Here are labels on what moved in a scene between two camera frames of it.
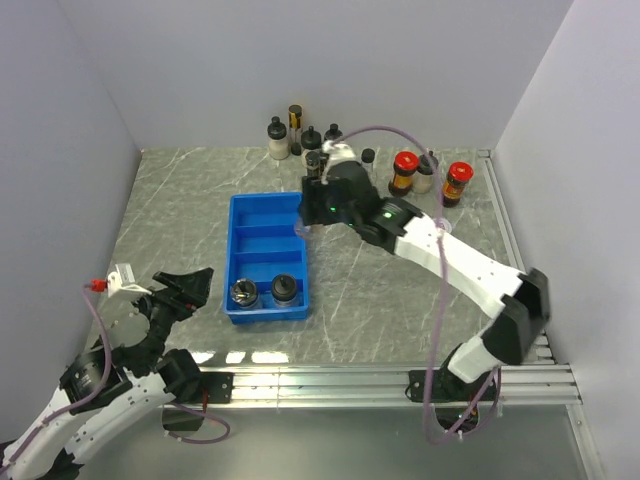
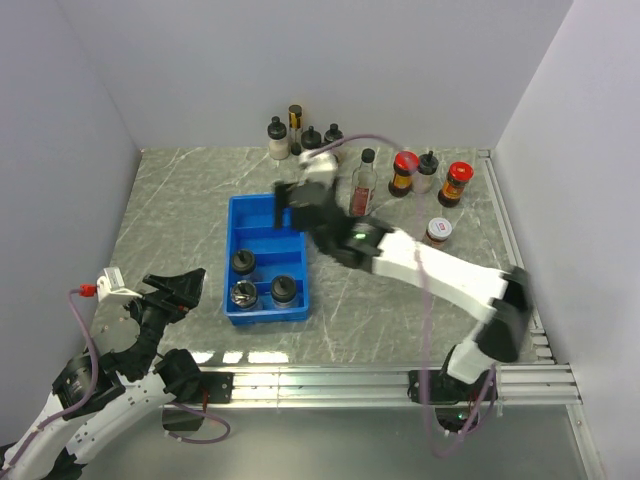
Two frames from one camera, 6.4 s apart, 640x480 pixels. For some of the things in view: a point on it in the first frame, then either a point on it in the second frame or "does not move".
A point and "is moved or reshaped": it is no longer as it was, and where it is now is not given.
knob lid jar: (311, 139) does not move
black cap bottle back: (300, 229) is moved or reshaped
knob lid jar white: (284, 289) does not move
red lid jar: (405, 165) does not move
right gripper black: (313, 189) to (281, 190)
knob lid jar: (278, 146) does not move
